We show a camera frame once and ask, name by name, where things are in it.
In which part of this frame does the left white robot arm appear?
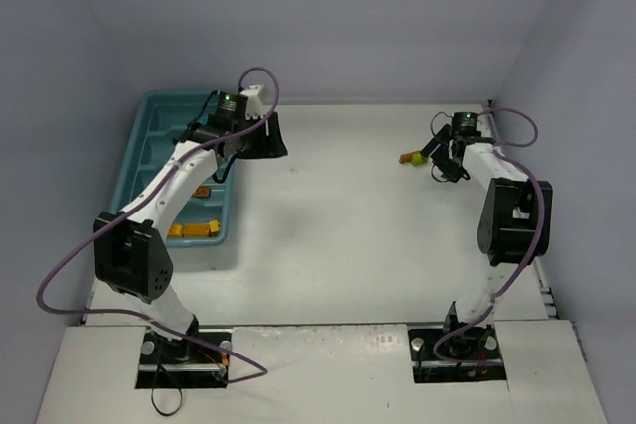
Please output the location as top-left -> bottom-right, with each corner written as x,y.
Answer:
93,84 -> 288,340

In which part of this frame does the thin brown lego plate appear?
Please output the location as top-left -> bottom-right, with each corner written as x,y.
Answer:
399,152 -> 418,164

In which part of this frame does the small green lego brick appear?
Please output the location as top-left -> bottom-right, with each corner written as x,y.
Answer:
409,153 -> 428,167

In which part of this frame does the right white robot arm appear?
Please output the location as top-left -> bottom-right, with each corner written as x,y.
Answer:
421,112 -> 553,360

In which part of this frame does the yellow striped lego piece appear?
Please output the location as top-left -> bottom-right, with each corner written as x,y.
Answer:
167,223 -> 184,238

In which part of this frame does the long yellow lego brick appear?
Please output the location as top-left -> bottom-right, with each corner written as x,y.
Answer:
183,223 -> 212,239

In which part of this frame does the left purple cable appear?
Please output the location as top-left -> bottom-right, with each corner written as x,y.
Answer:
36,67 -> 280,385

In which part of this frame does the black loop cable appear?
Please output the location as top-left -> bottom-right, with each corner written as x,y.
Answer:
150,386 -> 184,418

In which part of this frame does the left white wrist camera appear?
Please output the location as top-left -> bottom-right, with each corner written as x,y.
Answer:
239,84 -> 267,120

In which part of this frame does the orange brown lego brick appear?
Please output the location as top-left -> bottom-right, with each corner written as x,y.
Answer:
193,186 -> 211,198

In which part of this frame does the teal plastic compartment tray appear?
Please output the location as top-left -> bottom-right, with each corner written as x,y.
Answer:
109,90 -> 235,248

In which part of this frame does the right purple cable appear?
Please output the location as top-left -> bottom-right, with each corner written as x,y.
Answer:
432,105 -> 542,364

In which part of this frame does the purple cable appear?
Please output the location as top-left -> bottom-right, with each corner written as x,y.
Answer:
36,67 -> 280,385
432,105 -> 542,364

